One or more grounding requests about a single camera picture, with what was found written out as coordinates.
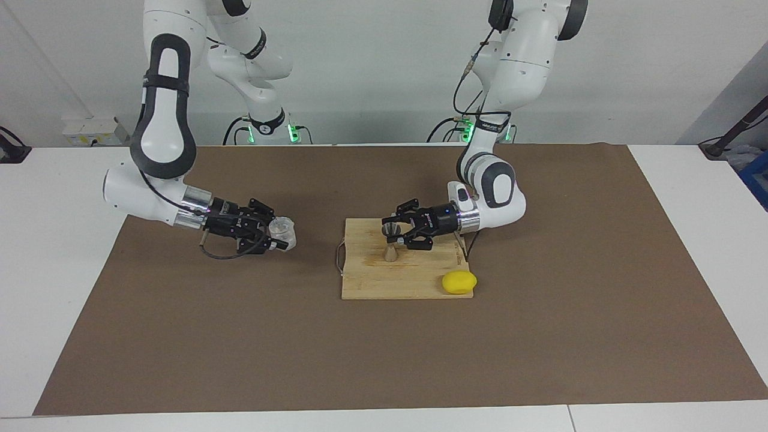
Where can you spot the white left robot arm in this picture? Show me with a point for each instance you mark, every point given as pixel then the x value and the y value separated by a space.
pixel 504 204

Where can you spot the brown paper table mat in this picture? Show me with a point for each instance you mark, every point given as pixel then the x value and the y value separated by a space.
pixel 384 360

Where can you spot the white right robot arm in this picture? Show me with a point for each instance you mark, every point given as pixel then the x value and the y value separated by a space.
pixel 162 132

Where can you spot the clear plastic bag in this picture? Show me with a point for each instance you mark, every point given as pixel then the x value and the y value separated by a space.
pixel 741 157

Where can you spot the bamboo cutting board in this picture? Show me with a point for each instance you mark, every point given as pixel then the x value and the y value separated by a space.
pixel 372 282

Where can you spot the yellow lemon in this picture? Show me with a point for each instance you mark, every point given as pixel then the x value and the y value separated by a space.
pixel 459 283

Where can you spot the steel double jigger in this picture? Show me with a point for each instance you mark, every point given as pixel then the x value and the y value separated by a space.
pixel 391 255

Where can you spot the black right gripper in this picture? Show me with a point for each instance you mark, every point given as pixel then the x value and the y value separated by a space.
pixel 228 219

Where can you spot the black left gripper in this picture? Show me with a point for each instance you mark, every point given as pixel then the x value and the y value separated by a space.
pixel 438 221

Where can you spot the clear glass cup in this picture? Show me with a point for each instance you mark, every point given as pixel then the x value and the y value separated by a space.
pixel 283 231

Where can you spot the white wall outlet box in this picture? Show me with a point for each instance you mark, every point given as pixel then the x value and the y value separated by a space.
pixel 90 129

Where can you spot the blue plastic crate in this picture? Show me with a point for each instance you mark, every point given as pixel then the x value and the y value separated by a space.
pixel 757 180

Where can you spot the black stand leg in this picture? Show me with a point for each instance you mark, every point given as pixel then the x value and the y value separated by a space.
pixel 714 149

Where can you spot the black clamp mount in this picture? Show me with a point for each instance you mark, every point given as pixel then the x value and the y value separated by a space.
pixel 12 153

